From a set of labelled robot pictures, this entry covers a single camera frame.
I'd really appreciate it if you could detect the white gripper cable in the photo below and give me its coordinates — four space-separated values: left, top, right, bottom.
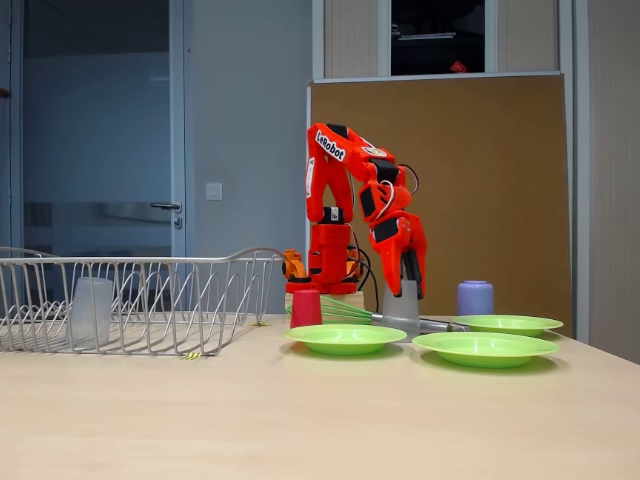
372 163 421 222

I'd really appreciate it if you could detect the grey glass door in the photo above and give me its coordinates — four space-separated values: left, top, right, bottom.
10 0 194 261

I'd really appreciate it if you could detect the purple plastic mug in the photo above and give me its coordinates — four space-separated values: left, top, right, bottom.
456 280 495 317

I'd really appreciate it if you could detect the red plastic cup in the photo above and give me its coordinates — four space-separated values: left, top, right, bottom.
289 288 323 330

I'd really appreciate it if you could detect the wooden base block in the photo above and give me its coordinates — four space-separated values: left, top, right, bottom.
284 291 366 316

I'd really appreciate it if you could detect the black base cable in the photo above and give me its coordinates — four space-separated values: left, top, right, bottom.
349 243 380 312

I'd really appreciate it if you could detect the metal wire dish rack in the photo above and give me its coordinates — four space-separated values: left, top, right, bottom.
0 245 286 357

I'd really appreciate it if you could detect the green whisk with metal handle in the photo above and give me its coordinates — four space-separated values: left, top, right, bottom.
285 294 471 335

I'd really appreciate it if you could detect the green plastic plate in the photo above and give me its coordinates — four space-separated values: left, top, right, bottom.
283 323 409 356
450 314 565 339
411 331 560 370

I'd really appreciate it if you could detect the brown partition board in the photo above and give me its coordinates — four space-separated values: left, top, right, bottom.
305 72 574 339

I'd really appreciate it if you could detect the grey translucent plastic cup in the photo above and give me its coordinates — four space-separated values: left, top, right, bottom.
67 277 114 350
381 279 421 344

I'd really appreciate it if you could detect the orange table clamp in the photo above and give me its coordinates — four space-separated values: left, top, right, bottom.
281 248 366 282

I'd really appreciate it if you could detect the grey cabinet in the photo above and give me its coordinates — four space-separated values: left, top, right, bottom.
312 0 576 81

